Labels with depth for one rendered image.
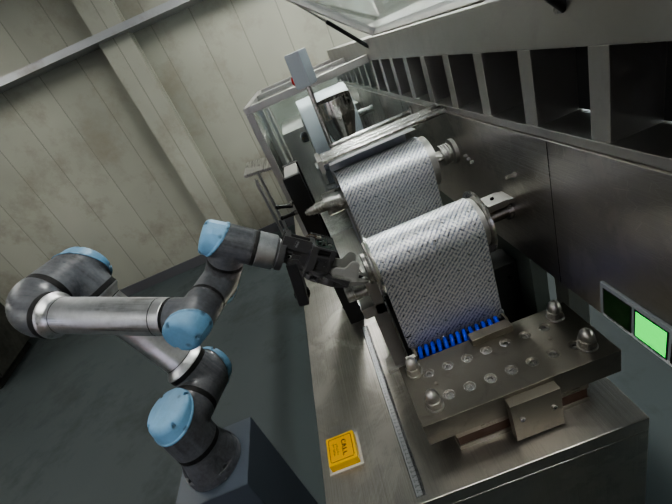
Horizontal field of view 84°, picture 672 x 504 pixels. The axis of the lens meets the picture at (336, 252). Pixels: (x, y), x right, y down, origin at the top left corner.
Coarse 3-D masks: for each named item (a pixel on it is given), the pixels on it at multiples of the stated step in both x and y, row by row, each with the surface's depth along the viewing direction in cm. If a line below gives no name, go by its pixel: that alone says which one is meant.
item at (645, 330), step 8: (640, 320) 54; (648, 320) 53; (640, 328) 55; (648, 328) 54; (656, 328) 52; (640, 336) 56; (648, 336) 54; (656, 336) 53; (664, 336) 51; (648, 344) 55; (656, 344) 53; (664, 344) 52; (664, 352) 52
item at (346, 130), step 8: (352, 112) 133; (336, 120) 132; (344, 120) 132; (352, 120) 135; (328, 128) 135; (336, 128) 134; (344, 128) 134; (352, 128) 136; (336, 136) 137; (344, 136) 136
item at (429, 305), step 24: (456, 264) 80; (480, 264) 80; (408, 288) 81; (432, 288) 81; (456, 288) 82; (480, 288) 83; (408, 312) 84; (432, 312) 84; (456, 312) 86; (480, 312) 87; (432, 336) 88
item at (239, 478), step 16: (240, 432) 104; (256, 432) 107; (256, 448) 103; (272, 448) 113; (240, 464) 95; (256, 464) 99; (272, 464) 108; (240, 480) 92; (256, 480) 95; (272, 480) 104; (288, 480) 115; (192, 496) 93; (208, 496) 91; (224, 496) 91; (240, 496) 92; (256, 496) 93; (272, 496) 100; (288, 496) 110; (304, 496) 122
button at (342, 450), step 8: (352, 432) 88; (328, 440) 89; (336, 440) 88; (344, 440) 87; (352, 440) 86; (328, 448) 87; (336, 448) 86; (344, 448) 86; (352, 448) 85; (328, 456) 85; (336, 456) 85; (344, 456) 84; (352, 456) 83; (336, 464) 83; (344, 464) 83; (352, 464) 84
